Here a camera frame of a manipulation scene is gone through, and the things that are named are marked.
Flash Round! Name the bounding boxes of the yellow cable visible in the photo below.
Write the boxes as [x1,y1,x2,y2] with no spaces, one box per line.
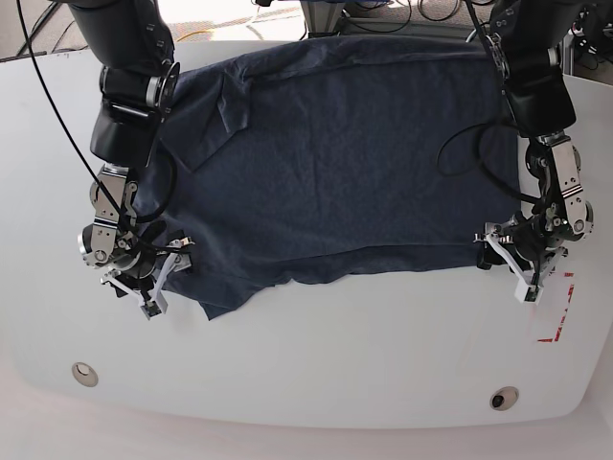
[174,28,215,43]

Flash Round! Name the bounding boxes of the dark blue t-shirt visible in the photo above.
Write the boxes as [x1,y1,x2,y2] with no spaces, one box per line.
[134,36,519,318]

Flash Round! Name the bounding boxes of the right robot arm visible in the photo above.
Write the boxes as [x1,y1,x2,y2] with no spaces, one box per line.
[68,0,192,318]

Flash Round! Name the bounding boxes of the aluminium frame rail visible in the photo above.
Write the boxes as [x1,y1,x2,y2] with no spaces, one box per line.
[300,0,474,41]

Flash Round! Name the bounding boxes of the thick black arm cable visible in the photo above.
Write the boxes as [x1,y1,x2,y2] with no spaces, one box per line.
[437,0,542,205]

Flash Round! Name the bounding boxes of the red tape rectangle marking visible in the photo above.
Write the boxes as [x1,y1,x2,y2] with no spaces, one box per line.
[531,271,577,343]

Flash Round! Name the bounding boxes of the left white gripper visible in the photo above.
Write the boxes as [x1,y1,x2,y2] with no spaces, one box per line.
[474,221,568,303]

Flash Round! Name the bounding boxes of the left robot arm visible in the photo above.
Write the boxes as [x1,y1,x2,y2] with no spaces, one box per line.
[475,1,594,304]

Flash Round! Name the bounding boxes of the left table grommet hole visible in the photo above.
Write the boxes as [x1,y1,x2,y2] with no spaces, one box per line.
[71,362,99,388]

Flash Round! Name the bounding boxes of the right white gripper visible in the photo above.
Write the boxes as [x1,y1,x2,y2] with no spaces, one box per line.
[101,237,194,312]

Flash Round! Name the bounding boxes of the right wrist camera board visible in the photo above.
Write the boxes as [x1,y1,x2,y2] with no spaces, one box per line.
[141,298,168,320]

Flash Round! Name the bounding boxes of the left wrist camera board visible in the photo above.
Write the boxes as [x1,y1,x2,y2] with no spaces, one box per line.
[520,286,541,305]

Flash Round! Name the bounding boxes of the table grommet hole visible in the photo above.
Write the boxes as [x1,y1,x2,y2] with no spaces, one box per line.
[489,386,519,411]
[71,362,99,388]

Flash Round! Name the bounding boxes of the right table grommet hole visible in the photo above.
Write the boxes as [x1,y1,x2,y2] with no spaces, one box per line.
[489,386,519,411]

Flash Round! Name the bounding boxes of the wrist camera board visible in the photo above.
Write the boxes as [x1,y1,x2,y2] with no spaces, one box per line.
[141,298,168,320]
[520,286,541,305]

